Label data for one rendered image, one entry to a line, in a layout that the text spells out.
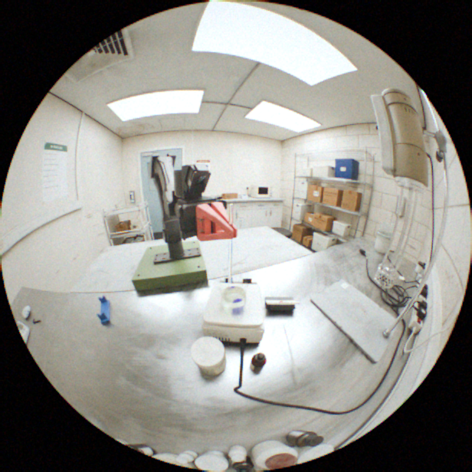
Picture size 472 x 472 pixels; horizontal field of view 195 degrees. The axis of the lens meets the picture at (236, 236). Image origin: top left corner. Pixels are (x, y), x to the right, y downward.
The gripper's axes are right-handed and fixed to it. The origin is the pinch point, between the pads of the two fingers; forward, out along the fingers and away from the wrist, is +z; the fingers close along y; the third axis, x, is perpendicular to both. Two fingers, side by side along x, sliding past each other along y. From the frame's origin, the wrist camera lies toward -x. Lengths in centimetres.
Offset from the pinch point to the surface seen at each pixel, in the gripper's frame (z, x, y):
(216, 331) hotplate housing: 2.5, 19.5, -5.5
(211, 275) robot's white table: -20.6, 26.7, 7.5
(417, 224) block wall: 113, -1, 211
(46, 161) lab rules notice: -134, -52, -108
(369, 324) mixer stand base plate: 33.0, 22.7, 24.1
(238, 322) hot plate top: 4.9, 16.4, -1.7
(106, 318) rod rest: -18.5, 25.4, -32.1
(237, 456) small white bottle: 24.1, 17.4, -18.6
